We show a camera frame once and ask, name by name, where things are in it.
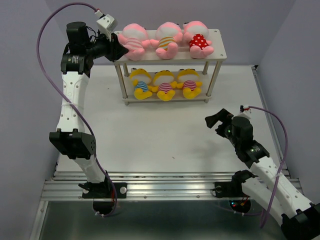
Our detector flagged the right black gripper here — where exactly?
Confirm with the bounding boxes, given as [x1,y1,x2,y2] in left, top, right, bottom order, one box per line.
[204,108,240,148]

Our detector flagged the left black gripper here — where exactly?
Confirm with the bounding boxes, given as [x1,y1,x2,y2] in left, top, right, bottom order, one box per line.
[84,29,129,62]

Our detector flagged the pink plush pink-striped shirt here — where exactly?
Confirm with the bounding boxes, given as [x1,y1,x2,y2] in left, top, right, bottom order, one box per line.
[118,23,151,61]

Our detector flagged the yellow plush blue-striped shirt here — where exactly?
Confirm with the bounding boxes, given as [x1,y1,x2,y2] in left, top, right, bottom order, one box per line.
[129,68,153,100]

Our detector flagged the yellow plush red-striped shirt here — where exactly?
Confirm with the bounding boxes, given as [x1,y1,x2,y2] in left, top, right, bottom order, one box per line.
[176,68,203,100]

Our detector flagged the pink plush orange-striped shirt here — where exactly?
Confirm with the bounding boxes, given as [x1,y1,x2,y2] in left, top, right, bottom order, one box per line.
[150,21,183,60]

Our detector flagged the yellow plush pink-striped shirt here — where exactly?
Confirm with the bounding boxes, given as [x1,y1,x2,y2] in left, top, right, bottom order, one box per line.
[151,70,177,102]

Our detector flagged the pink plush red polka-dot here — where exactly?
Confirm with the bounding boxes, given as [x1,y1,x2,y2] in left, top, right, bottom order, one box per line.
[182,20,214,59]

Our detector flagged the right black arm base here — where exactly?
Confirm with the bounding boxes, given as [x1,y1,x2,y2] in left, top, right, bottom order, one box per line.
[211,170,255,216]

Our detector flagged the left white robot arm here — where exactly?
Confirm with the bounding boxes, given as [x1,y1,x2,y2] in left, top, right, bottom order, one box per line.
[49,17,128,197]

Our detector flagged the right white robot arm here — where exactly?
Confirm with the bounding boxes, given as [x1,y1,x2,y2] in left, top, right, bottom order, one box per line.
[205,106,320,240]

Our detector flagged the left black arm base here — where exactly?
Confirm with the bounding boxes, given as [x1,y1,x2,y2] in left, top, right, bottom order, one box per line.
[78,180,128,218]

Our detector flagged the white two-tier shelf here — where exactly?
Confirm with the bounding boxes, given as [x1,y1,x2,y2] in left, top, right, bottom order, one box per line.
[114,29,227,106]

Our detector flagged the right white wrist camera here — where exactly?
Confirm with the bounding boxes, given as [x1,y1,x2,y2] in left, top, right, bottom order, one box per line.
[238,105,252,120]

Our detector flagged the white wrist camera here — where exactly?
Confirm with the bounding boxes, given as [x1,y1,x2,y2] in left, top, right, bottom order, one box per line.
[238,105,252,120]
[94,9,118,40]

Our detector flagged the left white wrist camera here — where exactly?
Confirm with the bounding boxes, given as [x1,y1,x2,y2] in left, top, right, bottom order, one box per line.
[94,9,118,40]

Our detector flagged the aluminium rail frame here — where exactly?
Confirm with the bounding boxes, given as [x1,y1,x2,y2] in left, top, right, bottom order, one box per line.
[29,65,316,240]

